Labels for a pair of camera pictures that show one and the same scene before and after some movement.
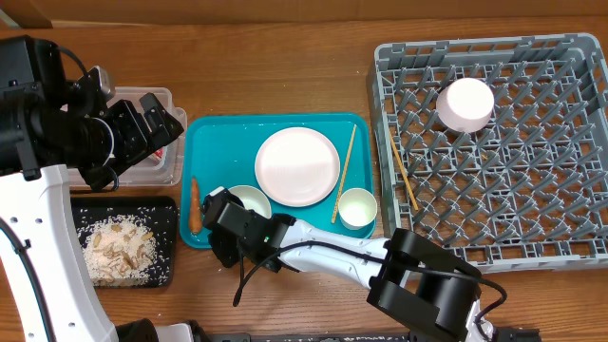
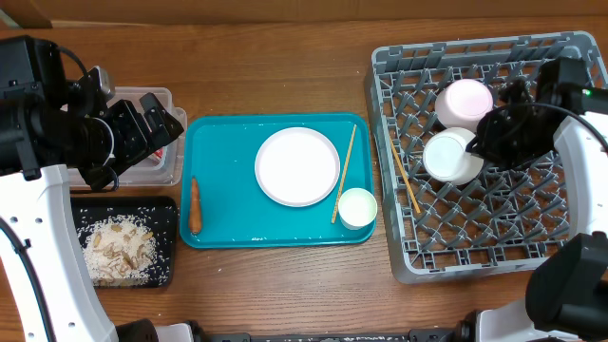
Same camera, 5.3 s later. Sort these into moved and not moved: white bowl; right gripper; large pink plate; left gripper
Moved: white bowl; right gripper
Not moved: left gripper; large pink plate
